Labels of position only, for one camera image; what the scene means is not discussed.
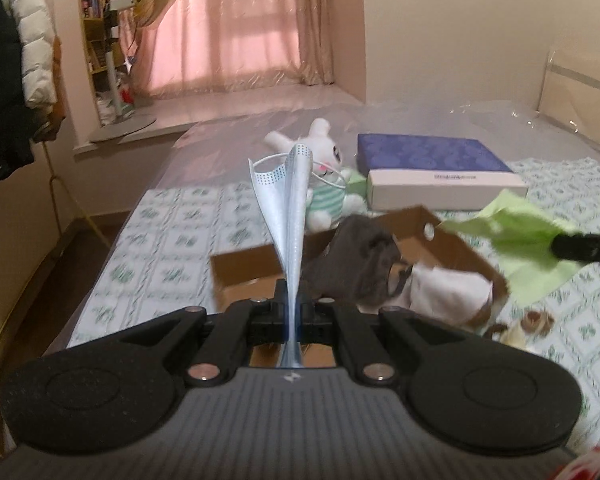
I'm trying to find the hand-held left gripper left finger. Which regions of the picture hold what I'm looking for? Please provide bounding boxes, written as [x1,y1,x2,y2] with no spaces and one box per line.
[120,280,291,386]

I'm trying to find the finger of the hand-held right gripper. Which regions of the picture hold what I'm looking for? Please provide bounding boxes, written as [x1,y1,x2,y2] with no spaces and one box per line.
[551,228,600,276]

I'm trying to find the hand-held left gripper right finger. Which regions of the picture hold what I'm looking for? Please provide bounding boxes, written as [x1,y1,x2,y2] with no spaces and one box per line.
[300,297,461,386]

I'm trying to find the brown cardboard box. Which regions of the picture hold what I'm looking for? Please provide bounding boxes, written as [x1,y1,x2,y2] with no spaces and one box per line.
[210,205,511,368]

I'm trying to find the green cloth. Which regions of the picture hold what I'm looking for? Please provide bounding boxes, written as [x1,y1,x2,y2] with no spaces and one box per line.
[437,189,581,306]

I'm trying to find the dark grey cloth pouch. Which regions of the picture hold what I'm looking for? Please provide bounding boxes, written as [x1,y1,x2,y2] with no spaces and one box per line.
[305,215,416,311]

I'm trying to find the brown scrunchie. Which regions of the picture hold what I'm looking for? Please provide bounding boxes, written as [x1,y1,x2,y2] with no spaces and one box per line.
[522,310,556,336]

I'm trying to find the yellow towel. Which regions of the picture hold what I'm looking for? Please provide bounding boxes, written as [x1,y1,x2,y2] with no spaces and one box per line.
[482,322,536,351]

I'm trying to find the blue face mask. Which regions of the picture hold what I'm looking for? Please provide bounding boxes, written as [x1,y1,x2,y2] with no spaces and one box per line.
[247,143,348,368]

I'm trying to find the white sock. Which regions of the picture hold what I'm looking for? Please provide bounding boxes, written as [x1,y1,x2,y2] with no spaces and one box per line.
[390,262,493,333]

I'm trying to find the green floral tablecloth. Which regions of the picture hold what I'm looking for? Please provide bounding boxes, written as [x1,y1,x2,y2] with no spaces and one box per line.
[67,156,600,451]

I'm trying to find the white plush rabbit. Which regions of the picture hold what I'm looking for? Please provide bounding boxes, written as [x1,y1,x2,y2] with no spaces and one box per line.
[264,118,368,233]

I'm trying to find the green tissue box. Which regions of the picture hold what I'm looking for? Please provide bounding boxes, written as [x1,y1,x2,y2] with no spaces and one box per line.
[347,169,371,211]

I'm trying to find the wooden headboard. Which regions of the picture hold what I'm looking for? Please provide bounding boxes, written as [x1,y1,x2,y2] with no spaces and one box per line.
[535,45,600,161]

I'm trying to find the blue and white flat box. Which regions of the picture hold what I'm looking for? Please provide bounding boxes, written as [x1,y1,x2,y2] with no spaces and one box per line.
[356,133,529,212]

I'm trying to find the person's red patterned clothing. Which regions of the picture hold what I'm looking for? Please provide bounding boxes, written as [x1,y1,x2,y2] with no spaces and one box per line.
[555,442,600,480]

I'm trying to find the gold coat rack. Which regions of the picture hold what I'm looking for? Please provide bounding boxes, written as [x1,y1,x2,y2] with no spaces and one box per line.
[42,140,111,251]

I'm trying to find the red and white toy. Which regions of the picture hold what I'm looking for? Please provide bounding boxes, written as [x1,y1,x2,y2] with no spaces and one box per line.
[117,72,136,106]

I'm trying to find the pink curtain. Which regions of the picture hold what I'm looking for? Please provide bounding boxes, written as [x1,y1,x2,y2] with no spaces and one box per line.
[130,0,336,103]

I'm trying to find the orange-brown garment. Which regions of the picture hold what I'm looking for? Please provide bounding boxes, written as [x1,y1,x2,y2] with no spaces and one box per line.
[32,35,67,143]

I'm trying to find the black jacket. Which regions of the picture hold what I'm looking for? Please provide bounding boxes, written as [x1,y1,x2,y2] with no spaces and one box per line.
[0,0,36,191]

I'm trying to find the wooden bookshelf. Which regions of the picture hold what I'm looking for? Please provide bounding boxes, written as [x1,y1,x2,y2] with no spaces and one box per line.
[77,0,118,126]

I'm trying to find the white puffer jacket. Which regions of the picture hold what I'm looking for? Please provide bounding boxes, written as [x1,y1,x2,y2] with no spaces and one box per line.
[0,0,58,111]

